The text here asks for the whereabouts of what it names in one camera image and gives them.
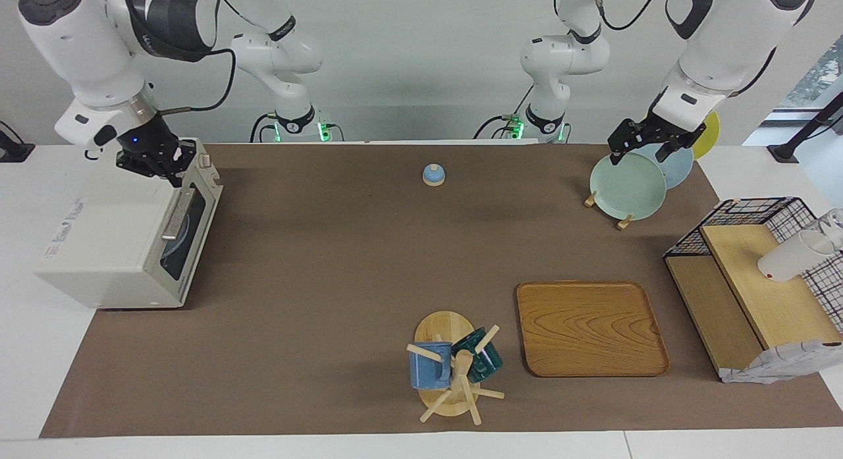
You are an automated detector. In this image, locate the cream toaster oven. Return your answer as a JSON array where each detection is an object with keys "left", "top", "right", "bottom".
[{"left": 33, "top": 138, "right": 224, "bottom": 310}]

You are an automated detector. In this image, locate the light blue racked plate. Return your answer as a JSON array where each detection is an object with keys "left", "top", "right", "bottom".
[{"left": 626, "top": 142, "right": 695, "bottom": 190}]

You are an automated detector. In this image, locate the pale green plate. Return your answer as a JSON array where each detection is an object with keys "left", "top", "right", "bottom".
[{"left": 589, "top": 151, "right": 668, "bottom": 221}]

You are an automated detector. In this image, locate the yellow plate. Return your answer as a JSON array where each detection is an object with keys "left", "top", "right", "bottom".
[{"left": 692, "top": 110, "right": 721, "bottom": 161}]

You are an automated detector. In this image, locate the wooden plate rack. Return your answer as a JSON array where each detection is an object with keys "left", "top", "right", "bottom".
[{"left": 584, "top": 189, "right": 634, "bottom": 231}]

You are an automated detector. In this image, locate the black clamp stand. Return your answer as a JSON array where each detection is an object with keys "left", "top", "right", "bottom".
[{"left": 766, "top": 90, "right": 843, "bottom": 164}]

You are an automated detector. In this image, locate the black desk device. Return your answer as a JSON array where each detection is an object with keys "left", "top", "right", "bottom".
[{"left": 0, "top": 120, "right": 35, "bottom": 163}]

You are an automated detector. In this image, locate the white cup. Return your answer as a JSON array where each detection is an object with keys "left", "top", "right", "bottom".
[{"left": 757, "top": 229, "right": 838, "bottom": 283}]

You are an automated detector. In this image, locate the window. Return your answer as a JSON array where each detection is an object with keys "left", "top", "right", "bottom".
[{"left": 780, "top": 34, "right": 843, "bottom": 112}]

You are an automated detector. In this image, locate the low wooden shelf board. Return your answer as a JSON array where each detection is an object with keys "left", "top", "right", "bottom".
[{"left": 665, "top": 255, "right": 766, "bottom": 375}]

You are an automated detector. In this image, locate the wooden serving tray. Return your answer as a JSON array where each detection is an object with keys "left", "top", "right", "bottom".
[{"left": 516, "top": 281, "right": 671, "bottom": 379}]

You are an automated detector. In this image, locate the clear glass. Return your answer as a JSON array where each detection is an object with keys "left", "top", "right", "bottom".
[{"left": 817, "top": 208, "right": 843, "bottom": 242}]

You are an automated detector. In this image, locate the tall wooden shelf board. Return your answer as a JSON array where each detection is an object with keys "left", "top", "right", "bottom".
[{"left": 699, "top": 223, "right": 843, "bottom": 352}]

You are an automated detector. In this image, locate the brown table mat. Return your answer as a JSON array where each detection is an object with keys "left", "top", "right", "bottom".
[{"left": 38, "top": 143, "right": 843, "bottom": 439}]

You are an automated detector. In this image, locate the white plaid fabric liner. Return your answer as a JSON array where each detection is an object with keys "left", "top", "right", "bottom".
[{"left": 721, "top": 248, "right": 843, "bottom": 385}]

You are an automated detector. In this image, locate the wooden mug tree stand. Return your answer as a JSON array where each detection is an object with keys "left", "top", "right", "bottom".
[{"left": 406, "top": 310, "right": 506, "bottom": 426}]

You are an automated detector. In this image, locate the dark green mug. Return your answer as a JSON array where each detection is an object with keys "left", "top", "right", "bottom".
[{"left": 451, "top": 327, "right": 504, "bottom": 383}]

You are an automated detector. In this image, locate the blue mug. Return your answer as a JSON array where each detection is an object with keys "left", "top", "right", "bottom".
[{"left": 408, "top": 341, "right": 454, "bottom": 391}]

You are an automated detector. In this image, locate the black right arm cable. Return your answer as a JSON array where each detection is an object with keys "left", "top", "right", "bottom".
[{"left": 158, "top": 47, "right": 238, "bottom": 116}]

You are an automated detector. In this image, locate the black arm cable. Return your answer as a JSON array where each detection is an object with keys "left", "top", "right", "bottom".
[
  {"left": 553, "top": 0, "right": 659, "bottom": 32},
  {"left": 158, "top": 47, "right": 238, "bottom": 116}
]

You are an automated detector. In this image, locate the black right base cable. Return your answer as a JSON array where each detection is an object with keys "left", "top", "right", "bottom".
[{"left": 249, "top": 111, "right": 279, "bottom": 144}]

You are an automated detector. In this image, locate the black base cable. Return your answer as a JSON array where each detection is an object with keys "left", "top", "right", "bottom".
[
  {"left": 249, "top": 111, "right": 279, "bottom": 144},
  {"left": 473, "top": 84, "right": 535, "bottom": 141}
]

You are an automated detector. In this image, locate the black wire shelf rack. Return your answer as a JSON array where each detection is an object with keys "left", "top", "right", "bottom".
[{"left": 663, "top": 196, "right": 843, "bottom": 385}]

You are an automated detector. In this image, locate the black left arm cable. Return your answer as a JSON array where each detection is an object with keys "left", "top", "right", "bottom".
[{"left": 553, "top": 0, "right": 659, "bottom": 32}]

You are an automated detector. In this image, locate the black left base cable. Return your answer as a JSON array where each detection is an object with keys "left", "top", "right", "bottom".
[{"left": 473, "top": 84, "right": 535, "bottom": 141}]

